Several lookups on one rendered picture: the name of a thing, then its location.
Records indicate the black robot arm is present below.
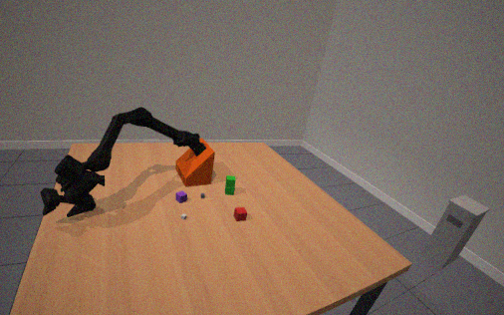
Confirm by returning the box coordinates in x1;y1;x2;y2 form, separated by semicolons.
54;107;206;192

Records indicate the green block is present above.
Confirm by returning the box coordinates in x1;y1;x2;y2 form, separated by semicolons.
225;185;235;195
225;175;236;187

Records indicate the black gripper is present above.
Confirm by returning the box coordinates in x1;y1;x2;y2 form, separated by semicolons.
41;181;96;217

